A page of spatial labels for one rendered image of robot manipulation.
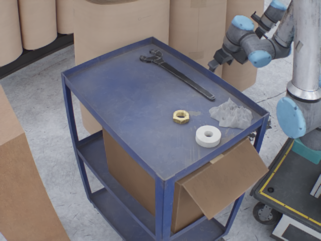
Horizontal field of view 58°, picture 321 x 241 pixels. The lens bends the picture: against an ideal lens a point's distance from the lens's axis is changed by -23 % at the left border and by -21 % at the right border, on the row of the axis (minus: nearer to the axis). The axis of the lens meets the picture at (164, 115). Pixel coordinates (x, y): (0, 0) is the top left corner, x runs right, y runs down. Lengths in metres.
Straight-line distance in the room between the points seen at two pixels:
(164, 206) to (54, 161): 1.36
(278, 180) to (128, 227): 0.79
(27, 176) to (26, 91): 1.85
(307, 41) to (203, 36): 0.94
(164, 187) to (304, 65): 0.56
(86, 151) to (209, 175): 0.66
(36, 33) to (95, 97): 2.00
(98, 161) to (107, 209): 0.38
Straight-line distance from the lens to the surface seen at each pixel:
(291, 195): 1.68
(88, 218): 1.89
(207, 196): 0.99
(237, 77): 2.32
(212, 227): 1.71
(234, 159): 1.07
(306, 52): 1.03
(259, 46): 1.28
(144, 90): 1.19
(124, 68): 1.31
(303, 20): 1.01
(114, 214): 1.74
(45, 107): 2.68
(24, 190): 1.20
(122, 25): 1.47
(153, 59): 1.33
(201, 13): 1.76
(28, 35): 3.13
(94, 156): 1.49
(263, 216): 1.82
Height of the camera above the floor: 1.57
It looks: 40 degrees down
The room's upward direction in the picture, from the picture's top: 2 degrees clockwise
